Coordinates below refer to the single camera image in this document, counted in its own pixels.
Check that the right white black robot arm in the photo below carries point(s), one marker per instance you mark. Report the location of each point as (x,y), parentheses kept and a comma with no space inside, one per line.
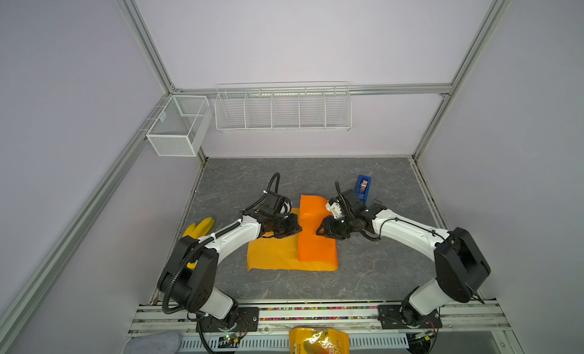
(461,268)

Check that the white mesh square basket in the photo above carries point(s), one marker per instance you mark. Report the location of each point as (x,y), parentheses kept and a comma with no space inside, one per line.
(181,126)

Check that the aluminium rail frame base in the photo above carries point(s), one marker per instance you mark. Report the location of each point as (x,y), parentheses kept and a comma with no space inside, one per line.
(363,317)

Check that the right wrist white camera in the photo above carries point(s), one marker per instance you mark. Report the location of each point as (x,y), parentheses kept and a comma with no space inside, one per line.
(335,209)

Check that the grey cloth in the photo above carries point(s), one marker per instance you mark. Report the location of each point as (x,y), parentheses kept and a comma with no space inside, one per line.
(163,343)

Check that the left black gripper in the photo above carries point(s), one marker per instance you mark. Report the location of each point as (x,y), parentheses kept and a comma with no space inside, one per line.
(294,227)

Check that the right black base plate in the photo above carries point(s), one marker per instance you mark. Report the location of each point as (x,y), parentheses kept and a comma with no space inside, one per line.
(397,317)

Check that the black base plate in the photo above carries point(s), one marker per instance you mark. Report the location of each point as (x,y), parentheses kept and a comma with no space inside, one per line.
(397,317)
(239,319)

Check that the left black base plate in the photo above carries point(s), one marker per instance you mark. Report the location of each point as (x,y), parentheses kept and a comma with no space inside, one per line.
(239,319)

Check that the blue tape dispenser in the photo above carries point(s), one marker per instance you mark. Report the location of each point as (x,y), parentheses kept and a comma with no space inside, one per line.
(362,188)

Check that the white wire long shelf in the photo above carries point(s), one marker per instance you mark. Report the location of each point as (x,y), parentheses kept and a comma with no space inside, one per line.
(283,106)

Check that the yellow banana bunch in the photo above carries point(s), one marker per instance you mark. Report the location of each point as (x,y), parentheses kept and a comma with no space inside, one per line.
(196,231)

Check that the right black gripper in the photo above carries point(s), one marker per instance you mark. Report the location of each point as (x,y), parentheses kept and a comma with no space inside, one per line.
(328,228)

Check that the yellow snack bag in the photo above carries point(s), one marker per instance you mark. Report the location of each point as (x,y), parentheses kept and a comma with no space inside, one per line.
(318,341)

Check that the wrist white camera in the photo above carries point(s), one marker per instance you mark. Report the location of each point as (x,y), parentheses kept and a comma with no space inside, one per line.
(286,207)
(335,209)

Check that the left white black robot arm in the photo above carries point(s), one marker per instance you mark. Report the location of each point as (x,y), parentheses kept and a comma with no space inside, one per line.
(187,281)

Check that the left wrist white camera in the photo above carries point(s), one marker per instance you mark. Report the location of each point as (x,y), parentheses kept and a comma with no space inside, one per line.
(286,207)

